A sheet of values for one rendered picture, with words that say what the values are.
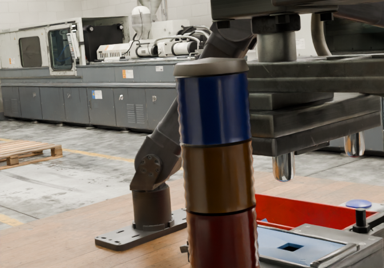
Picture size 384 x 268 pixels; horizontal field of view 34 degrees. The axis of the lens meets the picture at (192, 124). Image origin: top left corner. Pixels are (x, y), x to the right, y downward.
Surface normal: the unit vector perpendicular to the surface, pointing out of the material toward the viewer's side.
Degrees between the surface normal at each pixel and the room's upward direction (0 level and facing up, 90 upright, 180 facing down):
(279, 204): 90
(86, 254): 0
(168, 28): 90
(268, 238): 0
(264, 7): 90
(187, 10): 90
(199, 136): 104
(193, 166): 76
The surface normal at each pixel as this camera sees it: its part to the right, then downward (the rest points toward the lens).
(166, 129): -0.23, -0.07
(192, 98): -0.56, -0.09
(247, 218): 0.62, -0.19
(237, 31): -0.30, 0.14
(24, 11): 0.66, 0.05
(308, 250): -0.07, -0.99
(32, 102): -0.75, 0.15
